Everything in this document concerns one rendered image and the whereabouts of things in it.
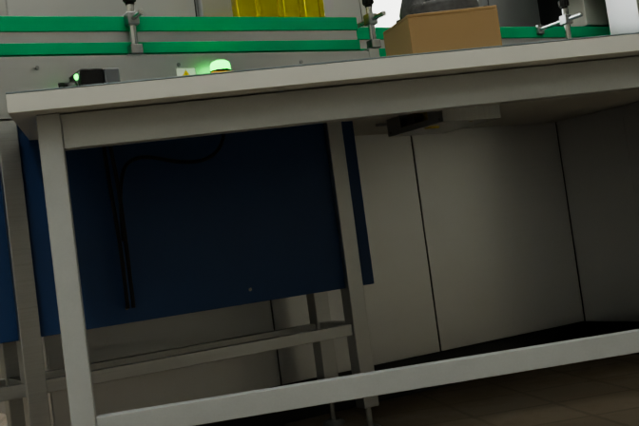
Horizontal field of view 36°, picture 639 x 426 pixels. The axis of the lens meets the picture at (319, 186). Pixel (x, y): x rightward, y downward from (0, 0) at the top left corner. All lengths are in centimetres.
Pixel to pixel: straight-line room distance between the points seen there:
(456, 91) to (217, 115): 44
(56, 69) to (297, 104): 54
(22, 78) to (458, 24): 85
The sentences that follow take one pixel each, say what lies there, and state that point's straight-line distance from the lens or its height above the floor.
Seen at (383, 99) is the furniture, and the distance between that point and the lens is 179.
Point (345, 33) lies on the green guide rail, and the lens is 238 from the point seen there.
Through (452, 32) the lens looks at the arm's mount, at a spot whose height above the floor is 78.
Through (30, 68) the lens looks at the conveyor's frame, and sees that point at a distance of 204.
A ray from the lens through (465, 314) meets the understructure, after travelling 284.
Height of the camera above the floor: 43
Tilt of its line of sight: 3 degrees up
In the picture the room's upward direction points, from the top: 8 degrees counter-clockwise
